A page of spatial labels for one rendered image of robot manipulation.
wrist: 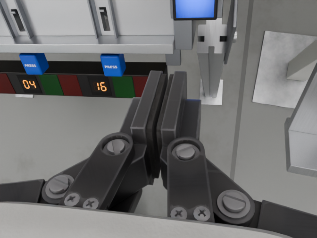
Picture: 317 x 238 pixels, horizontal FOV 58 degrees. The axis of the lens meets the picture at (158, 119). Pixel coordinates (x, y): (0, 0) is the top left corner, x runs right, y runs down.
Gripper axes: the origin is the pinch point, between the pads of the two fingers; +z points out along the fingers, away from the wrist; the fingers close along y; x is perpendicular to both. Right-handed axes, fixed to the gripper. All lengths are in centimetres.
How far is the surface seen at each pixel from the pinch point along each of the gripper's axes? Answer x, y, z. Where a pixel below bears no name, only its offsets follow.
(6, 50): -6.7, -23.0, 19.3
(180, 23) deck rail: -4.0, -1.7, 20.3
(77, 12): -3.1, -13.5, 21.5
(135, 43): -5.9, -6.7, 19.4
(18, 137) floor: -68, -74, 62
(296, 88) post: -50, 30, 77
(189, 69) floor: -47, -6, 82
